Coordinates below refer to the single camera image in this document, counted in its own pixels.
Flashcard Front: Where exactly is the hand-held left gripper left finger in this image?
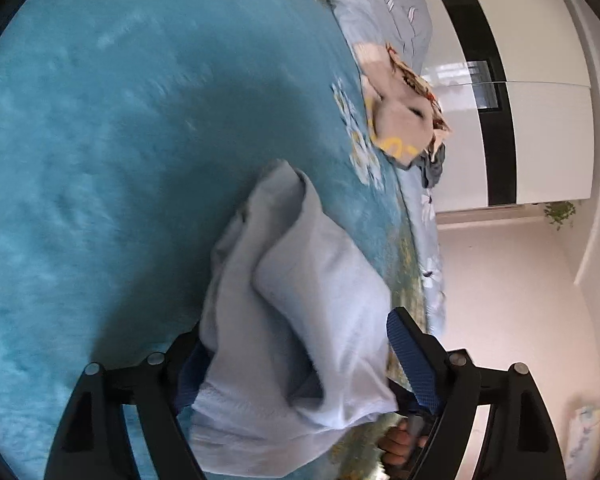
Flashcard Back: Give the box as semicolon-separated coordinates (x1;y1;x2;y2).
44;327;216;480

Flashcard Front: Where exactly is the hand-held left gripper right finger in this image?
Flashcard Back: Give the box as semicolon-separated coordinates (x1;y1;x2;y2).
386;306;567;480

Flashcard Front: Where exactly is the pale blue garment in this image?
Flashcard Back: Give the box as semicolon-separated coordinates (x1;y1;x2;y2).
187;159;400;478

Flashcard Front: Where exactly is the person's right hand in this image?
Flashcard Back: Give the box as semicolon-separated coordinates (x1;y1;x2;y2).
377;417;429;468

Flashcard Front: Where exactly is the dark grey garment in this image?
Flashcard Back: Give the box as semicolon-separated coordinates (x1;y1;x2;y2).
416;144;447;190

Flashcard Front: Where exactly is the green potted plant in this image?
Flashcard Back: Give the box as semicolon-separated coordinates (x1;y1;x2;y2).
544;201;577;232

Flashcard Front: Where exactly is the beige printed garment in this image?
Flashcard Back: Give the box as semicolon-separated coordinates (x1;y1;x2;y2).
354;42;453;168

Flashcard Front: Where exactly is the teal floral blanket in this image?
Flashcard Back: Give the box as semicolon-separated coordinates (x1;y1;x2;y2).
0;0;428;480

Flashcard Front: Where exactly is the white and black wardrobe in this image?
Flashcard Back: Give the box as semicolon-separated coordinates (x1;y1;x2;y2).
420;0;597;211

